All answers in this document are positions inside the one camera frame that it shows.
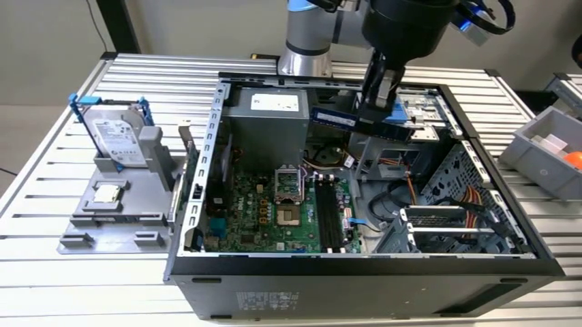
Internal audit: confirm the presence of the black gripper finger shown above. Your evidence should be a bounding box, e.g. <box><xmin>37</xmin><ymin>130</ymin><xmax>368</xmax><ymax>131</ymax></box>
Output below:
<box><xmin>356</xmin><ymin>50</ymin><xmax>388</xmax><ymax>122</ymax></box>
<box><xmin>380</xmin><ymin>63</ymin><xmax>407</xmax><ymax>117</ymax></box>

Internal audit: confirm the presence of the RAM stick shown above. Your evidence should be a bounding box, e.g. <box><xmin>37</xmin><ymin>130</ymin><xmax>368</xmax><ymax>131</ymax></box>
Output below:
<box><xmin>309</xmin><ymin>106</ymin><xmax>418</xmax><ymax>141</ymax></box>

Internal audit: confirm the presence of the black RAM slot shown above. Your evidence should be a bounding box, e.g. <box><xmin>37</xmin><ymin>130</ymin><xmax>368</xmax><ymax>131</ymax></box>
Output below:
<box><xmin>315</xmin><ymin>175</ymin><xmax>329</xmax><ymax>253</ymax></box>
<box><xmin>332</xmin><ymin>175</ymin><xmax>347</xmax><ymax>253</ymax></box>
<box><xmin>327</xmin><ymin>175</ymin><xmax>340</xmax><ymax>253</ymax></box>
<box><xmin>320</xmin><ymin>175</ymin><xmax>335</xmax><ymax>253</ymax></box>

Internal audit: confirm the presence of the blue plastic drive latch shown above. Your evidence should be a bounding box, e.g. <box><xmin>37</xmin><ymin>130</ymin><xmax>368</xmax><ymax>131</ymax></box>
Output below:
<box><xmin>386</xmin><ymin>96</ymin><xmax>408</xmax><ymax>124</ymax></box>

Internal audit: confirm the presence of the grey metal drive cage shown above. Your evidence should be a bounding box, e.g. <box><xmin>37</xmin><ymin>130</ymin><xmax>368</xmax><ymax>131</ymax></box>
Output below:
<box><xmin>350</xmin><ymin>87</ymin><xmax>450</xmax><ymax>178</ymax></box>

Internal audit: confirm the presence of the grey power supply unit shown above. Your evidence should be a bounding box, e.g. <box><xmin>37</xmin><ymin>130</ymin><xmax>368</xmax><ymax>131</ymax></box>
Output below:
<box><xmin>221</xmin><ymin>87</ymin><xmax>311</xmax><ymax>171</ymax></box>

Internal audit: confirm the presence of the thin locking lever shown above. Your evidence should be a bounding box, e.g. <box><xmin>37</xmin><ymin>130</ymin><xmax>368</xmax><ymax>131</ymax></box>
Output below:
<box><xmin>300</xmin><ymin>170</ymin><xmax>315</xmax><ymax>202</ymax></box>

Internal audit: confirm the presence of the metal socket cover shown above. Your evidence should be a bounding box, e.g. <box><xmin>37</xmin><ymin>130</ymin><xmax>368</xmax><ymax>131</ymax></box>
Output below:
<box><xmin>273</xmin><ymin>165</ymin><xmax>304</xmax><ymax>202</ymax></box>

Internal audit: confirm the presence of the metal disk bay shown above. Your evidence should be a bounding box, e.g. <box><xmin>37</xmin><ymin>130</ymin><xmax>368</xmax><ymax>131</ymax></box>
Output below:
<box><xmin>398</xmin><ymin>204</ymin><xmax>498</xmax><ymax>253</ymax></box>

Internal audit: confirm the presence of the black case fan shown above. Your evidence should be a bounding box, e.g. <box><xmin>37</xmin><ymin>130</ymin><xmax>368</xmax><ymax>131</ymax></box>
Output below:
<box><xmin>209</xmin><ymin>132</ymin><xmax>236</xmax><ymax>209</ymax></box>

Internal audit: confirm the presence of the small white box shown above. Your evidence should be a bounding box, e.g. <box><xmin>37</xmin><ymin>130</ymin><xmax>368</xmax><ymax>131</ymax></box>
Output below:
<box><xmin>531</xmin><ymin>134</ymin><xmax>568</xmax><ymax>153</ymax></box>

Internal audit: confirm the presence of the CPU socket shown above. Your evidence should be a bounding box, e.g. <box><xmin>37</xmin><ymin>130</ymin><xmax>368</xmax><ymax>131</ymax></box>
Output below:
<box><xmin>275</xmin><ymin>202</ymin><xmax>304</xmax><ymax>228</ymax></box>

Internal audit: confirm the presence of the grey plastic bin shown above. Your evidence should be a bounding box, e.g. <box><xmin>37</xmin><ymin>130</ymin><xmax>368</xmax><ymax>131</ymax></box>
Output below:
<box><xmin>499</xmin><ymin>106</ymin><xmax>582</xmax><ymax>202</ymax></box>

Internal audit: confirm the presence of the black graphics card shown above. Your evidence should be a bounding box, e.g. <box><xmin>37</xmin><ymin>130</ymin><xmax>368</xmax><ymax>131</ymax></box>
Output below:
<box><xmin>168</xmin><ymin>118</ymin><xmax>201</xmax><ymax>226</ymax></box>

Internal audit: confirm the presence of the green motherboard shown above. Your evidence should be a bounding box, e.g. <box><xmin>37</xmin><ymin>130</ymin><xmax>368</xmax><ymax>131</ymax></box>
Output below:
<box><xmin>201</xmin><ymin>166</ymin><xmax>364</xmax><ymax>255</ymax></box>

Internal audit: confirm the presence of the hard disk in blue carrier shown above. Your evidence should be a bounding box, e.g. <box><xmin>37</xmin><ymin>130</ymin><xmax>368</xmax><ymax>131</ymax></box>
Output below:
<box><xmin>67</xmin><ymin>94</ymin><xmax>159</xmax><ymax>173</ymax></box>

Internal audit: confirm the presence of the grey parts rack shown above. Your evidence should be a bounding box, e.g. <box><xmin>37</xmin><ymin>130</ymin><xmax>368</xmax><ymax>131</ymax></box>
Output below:
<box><xmin>56</xmin><ymin>127</ymin><xmax>188</xmax><ymax>255</ymax></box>

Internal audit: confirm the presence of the black open PC case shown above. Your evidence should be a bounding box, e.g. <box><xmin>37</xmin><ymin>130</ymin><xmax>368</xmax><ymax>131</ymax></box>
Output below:
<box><xmin>161</xmin><ymin>70</ymin><xmax>566</xmax><ymax>321</ymax></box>

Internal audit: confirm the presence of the silver CPU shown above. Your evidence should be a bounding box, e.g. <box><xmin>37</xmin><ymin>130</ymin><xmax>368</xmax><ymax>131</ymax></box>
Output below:
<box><xmin>93</xmin><ymin>185</ymin><xmax>123</xmax><ymax>202</ymax></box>

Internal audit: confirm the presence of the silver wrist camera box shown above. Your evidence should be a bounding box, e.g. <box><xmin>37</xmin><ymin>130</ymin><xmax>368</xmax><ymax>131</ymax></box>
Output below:
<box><xmin>454</xmin><ymin>3</ymin><xmax>492</xmax><ymax>48</ymax></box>

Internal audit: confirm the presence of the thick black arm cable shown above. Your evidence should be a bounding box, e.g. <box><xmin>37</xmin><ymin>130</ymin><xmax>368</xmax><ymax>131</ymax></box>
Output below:
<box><xmin>471</xmin><ymin>0</ymin><xmax>520</xmax><ymax>35</ymax></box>

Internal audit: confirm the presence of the thin orange wire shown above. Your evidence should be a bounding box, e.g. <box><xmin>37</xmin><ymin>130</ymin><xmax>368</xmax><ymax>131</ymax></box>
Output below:
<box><xmin>406</xmin><ymin>172</ymin><xmax>418</xmax><ymax>206</ymax></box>

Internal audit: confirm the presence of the black looped wire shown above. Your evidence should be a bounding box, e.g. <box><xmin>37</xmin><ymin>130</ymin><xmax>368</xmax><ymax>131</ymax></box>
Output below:
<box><xmin>367</xmin><ymin>189</ymin><xmax>407</xmax><ymax>230</ymax></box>

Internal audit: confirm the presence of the orange yellow wire bundle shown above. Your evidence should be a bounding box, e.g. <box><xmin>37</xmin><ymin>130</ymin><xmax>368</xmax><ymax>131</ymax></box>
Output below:
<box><xmin>456</xmin><ymin>188</ymin><xmax>486</xmax><ymax>230</ymax></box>

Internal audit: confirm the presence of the black metal post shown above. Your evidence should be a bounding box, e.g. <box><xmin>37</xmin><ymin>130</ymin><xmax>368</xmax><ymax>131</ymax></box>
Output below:
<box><xmin>92</xmin><ymin>0</ymin><xmax>141</xmax><ymax>55</ymax></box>

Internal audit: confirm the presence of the thin black wall cable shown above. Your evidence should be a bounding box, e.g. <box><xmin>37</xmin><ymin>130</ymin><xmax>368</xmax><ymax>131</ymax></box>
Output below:
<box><xmin>88</xmin><ymin>0</ymin><xmax>109</xmax><ymax>52</ymax></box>

